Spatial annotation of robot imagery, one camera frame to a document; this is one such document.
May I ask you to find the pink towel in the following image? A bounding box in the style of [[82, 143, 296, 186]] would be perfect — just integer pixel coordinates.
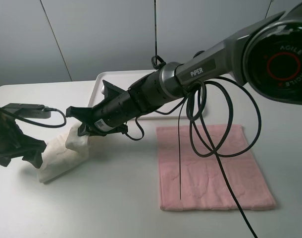
[[156, 126, 276, 211]]

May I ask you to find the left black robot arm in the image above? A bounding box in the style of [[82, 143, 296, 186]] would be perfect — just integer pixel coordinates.
[[0, 111, 47, 169]]

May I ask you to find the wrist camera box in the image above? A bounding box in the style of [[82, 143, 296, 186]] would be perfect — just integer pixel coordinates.
[[2, 103, 51, 119], [101, 80, 125, 103]]

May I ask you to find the white rectangular plastic tray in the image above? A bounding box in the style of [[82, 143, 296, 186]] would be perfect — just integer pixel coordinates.
[[88, 68, 208, 119]]

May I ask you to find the right arm black cable bundle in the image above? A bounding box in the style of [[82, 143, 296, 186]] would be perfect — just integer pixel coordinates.
[[185, 75, 262, 238]]

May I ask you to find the right grey black robot arm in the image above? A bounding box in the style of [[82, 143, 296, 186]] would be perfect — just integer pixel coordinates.
[[66, 3, 302, 136]]

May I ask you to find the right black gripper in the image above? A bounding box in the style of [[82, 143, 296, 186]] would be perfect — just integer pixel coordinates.
[[66, 106, 128, 136]]

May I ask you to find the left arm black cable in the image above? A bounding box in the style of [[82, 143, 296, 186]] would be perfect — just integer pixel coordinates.
[[0, 99, 67, 128]]

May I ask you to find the cream white towel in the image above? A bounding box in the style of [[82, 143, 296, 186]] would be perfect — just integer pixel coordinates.
[[37, 122, 90, 183]]

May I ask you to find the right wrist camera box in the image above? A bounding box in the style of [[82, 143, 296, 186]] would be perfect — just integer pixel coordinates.
[[101, 80, 125, 103]]

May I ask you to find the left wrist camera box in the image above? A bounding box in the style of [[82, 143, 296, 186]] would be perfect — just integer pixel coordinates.
[[2, 103, 51, 119]]

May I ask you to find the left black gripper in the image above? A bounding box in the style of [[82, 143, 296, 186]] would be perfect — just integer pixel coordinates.
[[0, 135, 46, 169]]

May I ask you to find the black cable tie tail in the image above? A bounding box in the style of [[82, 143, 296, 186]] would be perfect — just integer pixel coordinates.
[[177, 98, 187, 201]]

